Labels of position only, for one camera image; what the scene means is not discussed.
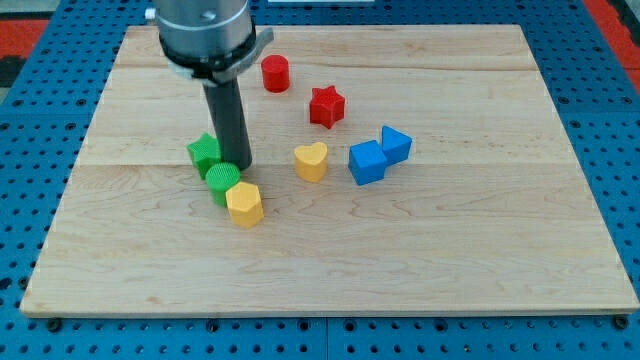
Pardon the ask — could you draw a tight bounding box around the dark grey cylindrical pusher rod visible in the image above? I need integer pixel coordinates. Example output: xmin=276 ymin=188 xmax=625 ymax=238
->
xmin=203 ymin=79 xmax=252 ymax=170

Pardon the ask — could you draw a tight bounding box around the yellow hexagon block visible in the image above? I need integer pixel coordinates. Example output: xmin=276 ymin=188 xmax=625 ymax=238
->
xmin=225 ymin=181 xmax=264 ymax=228

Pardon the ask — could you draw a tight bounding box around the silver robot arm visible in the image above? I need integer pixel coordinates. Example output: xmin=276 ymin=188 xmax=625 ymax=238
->
xmin=145 ymin=0 xmax=274 ymax=170

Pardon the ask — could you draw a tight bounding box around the yellow heart block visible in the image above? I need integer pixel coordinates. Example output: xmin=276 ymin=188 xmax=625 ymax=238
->
xmin=294 ymin=142 xmax=328 ymax=183

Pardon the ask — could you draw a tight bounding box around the green star block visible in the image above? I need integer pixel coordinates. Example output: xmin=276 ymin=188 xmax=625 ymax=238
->
xmin=187 ymin=132 xmax=222 ymax=180

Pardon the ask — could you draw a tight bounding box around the red cylinder block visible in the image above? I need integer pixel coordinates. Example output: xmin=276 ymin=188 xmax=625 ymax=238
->
xmin=261 ymin=54 xmax=290 ymax=93

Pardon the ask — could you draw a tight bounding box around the green cylinder block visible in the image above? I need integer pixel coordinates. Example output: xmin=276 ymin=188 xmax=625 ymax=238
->
xmin=205 ymin=162 xmax=241 ymax=207

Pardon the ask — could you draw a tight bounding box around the red star block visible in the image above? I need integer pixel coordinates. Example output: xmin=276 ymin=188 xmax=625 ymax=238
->
xmin=309 ymin=85 xmax=346 ymax=129

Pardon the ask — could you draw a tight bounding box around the blue cube block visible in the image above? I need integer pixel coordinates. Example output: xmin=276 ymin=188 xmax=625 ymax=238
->
xmin=348 ymin=140 xmax=387 ymax=186

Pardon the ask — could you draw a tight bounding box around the blue triangle block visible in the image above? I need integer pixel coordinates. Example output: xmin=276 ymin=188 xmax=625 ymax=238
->
xmin=381 ymin=125 xmax=412 ymax=166

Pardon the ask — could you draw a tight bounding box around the light wooden board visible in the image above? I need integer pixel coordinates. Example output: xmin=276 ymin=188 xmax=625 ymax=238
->
xmin=21 ymin=25 xmax=639 ymax=318

